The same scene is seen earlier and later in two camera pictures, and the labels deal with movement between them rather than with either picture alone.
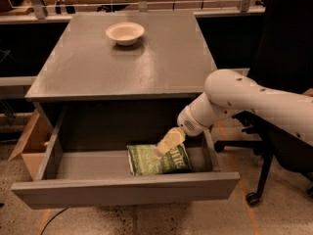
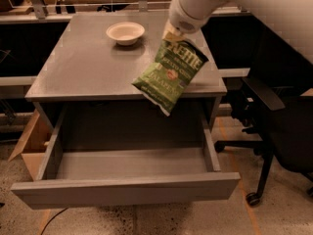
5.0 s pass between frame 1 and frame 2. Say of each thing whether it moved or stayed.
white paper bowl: stayed
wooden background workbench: stayed
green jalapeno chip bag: moved
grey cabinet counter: stayed
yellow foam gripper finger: moved
